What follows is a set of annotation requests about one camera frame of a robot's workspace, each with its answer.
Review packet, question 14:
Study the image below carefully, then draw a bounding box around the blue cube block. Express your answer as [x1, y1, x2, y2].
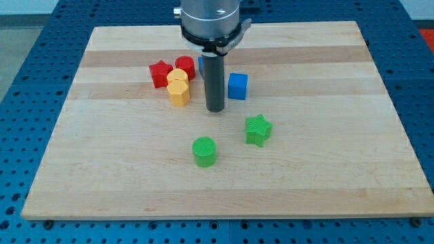
[228, 73, 248, 100]

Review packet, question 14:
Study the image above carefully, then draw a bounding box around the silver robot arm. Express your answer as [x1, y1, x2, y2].
[173, 0, 252, 113]

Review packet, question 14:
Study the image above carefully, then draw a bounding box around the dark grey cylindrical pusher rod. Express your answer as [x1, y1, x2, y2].
[202, 56, 224, 113]

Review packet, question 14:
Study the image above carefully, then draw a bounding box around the blue triangle block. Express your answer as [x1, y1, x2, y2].
[197, 56, 204, 79]

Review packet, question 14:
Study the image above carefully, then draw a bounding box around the red star block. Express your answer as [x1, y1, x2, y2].
[149, 60, 173, 88]

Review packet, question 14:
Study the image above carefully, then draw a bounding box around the wooden board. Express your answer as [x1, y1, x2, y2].
[22, 21, 433, 220]

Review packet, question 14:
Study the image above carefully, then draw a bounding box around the yellow hexagon block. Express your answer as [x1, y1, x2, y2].
[167, 80, 190, 106]

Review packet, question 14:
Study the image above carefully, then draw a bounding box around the green cylinder block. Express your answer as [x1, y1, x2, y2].
[192, 137, 217, 167]

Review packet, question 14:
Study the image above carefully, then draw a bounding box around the green star block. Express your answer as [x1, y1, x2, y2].
[245, 114, 273, 148]

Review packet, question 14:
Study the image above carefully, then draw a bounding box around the yellow heart block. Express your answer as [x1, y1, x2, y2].
[166, 68, 189, 85]

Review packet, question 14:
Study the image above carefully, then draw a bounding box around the red cylinder block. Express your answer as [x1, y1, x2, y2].
[175, 56, 196, 81]

